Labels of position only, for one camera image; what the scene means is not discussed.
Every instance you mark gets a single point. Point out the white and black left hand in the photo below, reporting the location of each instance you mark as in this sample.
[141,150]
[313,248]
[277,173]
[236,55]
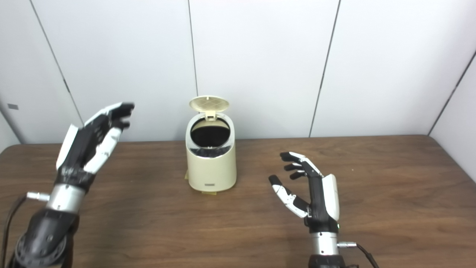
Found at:
[81,149]

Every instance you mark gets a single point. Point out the cream-colored trash bin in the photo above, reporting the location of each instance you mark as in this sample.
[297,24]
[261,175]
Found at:
[212,171]

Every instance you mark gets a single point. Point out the white and black right hand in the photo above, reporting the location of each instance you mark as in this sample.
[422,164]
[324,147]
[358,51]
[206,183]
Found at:
[323,204]

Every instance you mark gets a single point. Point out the yellow tape under bin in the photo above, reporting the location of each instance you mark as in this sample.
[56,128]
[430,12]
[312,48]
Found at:
[209,192]

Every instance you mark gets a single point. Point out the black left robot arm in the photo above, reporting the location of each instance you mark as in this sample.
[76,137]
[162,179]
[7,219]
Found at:
[44,234]

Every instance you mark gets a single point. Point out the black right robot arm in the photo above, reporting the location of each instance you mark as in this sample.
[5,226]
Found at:
[324,245]

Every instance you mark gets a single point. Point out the cream round bin lid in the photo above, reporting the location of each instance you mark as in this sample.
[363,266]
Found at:
[209,103]

